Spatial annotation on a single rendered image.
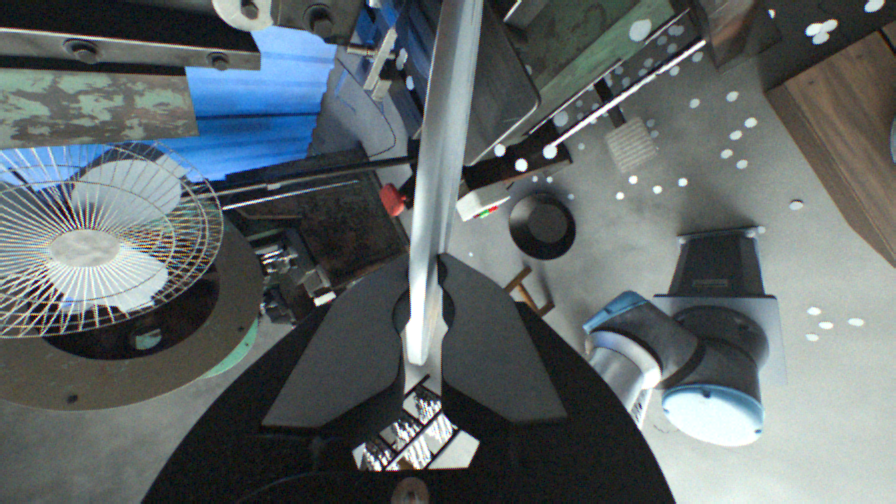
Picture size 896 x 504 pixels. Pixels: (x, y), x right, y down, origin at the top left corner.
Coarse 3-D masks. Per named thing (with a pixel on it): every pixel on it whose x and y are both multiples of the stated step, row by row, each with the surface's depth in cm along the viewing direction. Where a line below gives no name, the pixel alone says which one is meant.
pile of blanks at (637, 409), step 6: (642, 390) 105; (648, 390) 108; (642, 396) 103; (648, 396) 108; (636, 402) 100; (642, 402) 102; (636, 408) 100; (642, 408) 101; (630, 414) 95; (636, 414) 97; (642, 414) 100; (636, 420) 96; (642, 420) 101
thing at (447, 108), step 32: (448, 0) 9; (480, 0) 17; (448, 32) 8; (448, 64) 8; (448, 96) 9; (448, 128) 9; (448, 160) 11; (416, 192) 9; (448, 192) 15; (416, 224) 9; (448, 224) 28; (416, 256) 10; (416, 288) 10; (416, 320) 11; (416, 352) 14
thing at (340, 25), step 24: (120, 0) 22; (144, 0) 23; (168, 0) 23; (192, 0) 24; (216, 0) 24; (240, 0) 25; (264, 0) 26; (288, 0) 25; (312, 0) 26; (336, 0) 27; (240, 24) 27; (264, 24) 28; (288, 24) 27; (312, 24) 28; (336, 24) 30
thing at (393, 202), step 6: (384, 186) 62; (390, 186) 61; (384, 192) 63; (390, 192) 61; (396, 192) 61; (384, 198) 64; (390, 198) 62; (396, 198) 61; (402, 198) 64; (384, 204) 65; (390, 204) 63; (396, 204) 61; (402, 204) 61; (390, 210) 64; (396, 210) 62
